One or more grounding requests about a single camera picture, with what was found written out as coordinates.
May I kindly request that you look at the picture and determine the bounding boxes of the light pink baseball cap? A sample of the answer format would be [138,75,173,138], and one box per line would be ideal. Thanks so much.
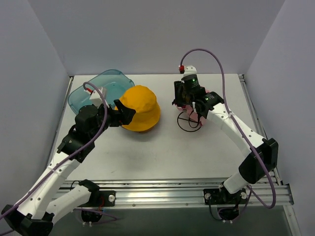
[175,88,206,126]

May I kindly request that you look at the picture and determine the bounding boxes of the yellow bucket hat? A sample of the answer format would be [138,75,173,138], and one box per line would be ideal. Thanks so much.
[119,85,161,133]

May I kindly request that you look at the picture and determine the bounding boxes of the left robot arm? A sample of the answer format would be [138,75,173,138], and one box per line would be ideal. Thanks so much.
[1,100,136,236]

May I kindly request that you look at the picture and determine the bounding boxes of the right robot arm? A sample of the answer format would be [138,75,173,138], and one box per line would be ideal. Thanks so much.
[172,74,279,203]

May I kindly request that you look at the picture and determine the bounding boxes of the wooden mushroom hat stand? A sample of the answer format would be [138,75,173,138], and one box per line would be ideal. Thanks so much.
[136,130,150,134]

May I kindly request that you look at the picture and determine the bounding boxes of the teal plastic basin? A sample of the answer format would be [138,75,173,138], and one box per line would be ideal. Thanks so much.
[68,69,135,114]

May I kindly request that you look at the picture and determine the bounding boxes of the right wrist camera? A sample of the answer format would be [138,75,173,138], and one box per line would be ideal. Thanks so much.
[179,65,197,76]

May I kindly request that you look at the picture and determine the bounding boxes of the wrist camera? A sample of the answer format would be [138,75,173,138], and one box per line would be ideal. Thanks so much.
[86,87,107,107]
[179,65,197,76]

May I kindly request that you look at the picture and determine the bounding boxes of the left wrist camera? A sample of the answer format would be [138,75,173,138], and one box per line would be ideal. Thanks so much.
[86,87,107,107]

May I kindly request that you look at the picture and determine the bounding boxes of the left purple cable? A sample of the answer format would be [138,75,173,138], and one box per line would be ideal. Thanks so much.
[0,82,121,234]

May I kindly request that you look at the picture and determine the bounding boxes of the black wire hat stand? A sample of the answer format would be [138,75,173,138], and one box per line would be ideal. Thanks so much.
[176,112,201,133]

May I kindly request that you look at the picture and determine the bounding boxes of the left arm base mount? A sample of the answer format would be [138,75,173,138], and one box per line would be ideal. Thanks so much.
[81,190,116,208]

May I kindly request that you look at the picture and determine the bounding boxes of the aluminium frame rail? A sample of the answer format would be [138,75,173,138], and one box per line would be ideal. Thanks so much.
[27,179,293,212]

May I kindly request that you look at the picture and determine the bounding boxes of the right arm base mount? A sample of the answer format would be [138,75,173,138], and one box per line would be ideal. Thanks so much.
[203,188,248,205]

